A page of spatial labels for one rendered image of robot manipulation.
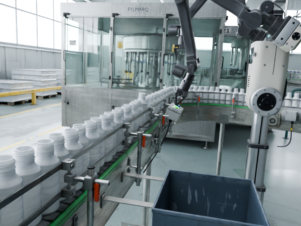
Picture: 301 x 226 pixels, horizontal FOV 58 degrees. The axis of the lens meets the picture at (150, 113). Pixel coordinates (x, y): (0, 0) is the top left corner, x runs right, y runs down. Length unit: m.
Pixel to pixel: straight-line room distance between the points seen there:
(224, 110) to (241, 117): 0.18
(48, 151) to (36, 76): 9.58
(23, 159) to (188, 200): 0.70
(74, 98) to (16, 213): 4.61
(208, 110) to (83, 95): 2.83
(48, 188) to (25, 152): 0.11
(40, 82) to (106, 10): 5.71
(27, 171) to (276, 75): 1.27
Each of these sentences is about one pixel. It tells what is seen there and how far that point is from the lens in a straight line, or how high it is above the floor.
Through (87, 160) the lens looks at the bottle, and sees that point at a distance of 0.81.
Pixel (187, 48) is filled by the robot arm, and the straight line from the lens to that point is 1.49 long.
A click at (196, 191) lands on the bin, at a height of 0.88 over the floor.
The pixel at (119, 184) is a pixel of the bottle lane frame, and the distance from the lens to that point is 1.05.
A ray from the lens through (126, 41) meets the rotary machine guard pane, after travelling 4.76.
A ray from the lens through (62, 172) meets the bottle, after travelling 0.70.
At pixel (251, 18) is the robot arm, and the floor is 1.58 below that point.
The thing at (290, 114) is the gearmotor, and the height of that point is 1.00.
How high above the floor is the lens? 1.34
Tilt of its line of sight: 10 degrees down
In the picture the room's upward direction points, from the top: 3 degrees clockwise
